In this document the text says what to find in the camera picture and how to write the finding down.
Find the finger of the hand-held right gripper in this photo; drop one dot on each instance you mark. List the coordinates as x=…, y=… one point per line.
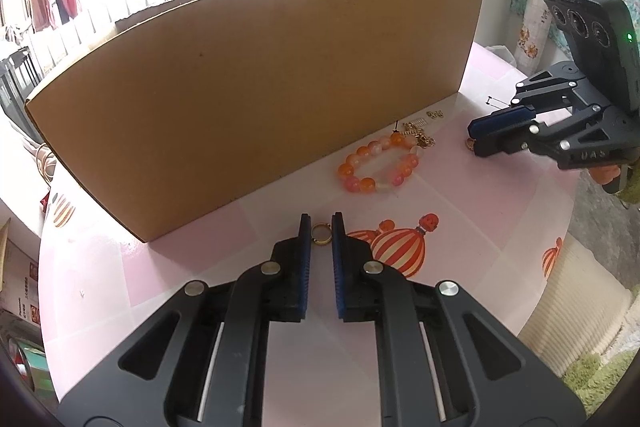
x=500, y=119
x=505, y=143

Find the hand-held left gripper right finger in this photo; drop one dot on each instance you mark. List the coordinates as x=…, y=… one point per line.
x=338, y=267

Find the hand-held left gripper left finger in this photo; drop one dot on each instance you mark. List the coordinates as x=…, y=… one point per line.
x=304, y=267

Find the brown cardboard box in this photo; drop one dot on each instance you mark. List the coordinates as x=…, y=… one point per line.
x=250, y=97

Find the person's right hand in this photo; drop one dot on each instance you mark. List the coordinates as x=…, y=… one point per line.
x=607, y=174

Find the rolled floral mat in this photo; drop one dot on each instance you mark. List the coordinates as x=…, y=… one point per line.
x=532, y=22

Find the pink balloon print tablecloth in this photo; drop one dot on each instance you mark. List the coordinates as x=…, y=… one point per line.
x=475, y=217

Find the white ribbed cushion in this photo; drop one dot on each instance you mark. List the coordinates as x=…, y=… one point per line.
x=580, y=302

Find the green fuzzy cloth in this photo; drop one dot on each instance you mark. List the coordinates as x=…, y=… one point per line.
x=605, y=377

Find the open floor cardboard box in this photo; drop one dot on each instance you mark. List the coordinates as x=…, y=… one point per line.
x=20, y=277

